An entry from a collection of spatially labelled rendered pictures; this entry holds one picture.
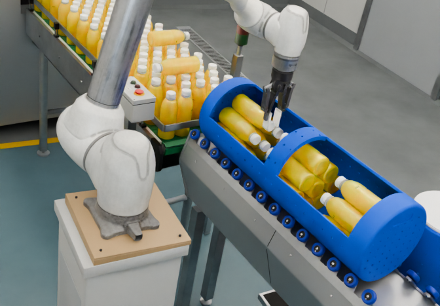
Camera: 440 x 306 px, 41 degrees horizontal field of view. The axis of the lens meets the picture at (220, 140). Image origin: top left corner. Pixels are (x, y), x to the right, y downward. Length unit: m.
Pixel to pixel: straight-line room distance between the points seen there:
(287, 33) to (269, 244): 0.72
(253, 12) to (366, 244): 0.83
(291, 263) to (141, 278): 0.52
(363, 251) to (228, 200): 0.66
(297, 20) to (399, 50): 4.27
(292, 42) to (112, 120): 0.64
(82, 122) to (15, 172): 2.06
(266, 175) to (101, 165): 0.59
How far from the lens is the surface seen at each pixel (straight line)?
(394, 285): 1.98
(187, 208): 3.17
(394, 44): 6.21
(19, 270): 3.13
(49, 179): 3.72
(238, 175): 2.17
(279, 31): 1.96
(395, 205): 1.76
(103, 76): 1.73
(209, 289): 2.92
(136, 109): 2.31
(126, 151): 1.62
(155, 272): 1.81
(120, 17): 1.68
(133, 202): 1.69
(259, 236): 2.10
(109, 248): 1.70
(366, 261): 1.78
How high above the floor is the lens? 2.16
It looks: 30 degrees down
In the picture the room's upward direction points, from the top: 10 degrees clockwise
